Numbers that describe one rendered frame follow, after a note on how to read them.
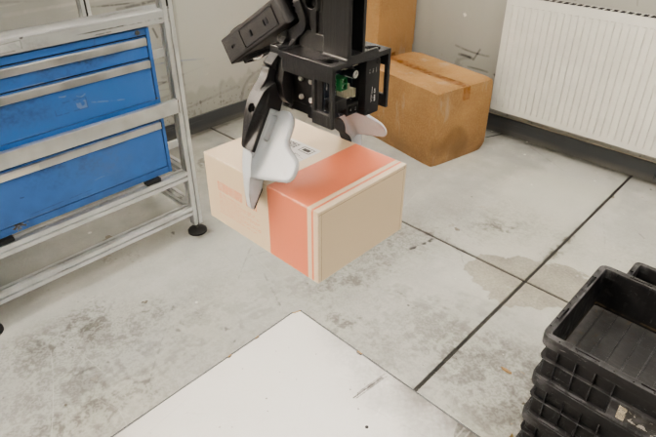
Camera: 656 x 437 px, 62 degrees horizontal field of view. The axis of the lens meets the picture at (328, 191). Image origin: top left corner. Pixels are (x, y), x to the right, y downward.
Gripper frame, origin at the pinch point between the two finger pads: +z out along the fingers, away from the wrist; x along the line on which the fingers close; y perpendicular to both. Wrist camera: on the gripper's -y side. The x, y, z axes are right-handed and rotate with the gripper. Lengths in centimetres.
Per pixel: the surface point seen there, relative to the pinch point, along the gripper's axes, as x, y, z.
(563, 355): 50, 16, 52
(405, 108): 189, -122, 84
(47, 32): 28, -139, 17
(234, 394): -3.4, -11.8, 39.6
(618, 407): 51, 28, 57
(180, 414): -10.7, -14.7, 39.6
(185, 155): 67, -138, 73
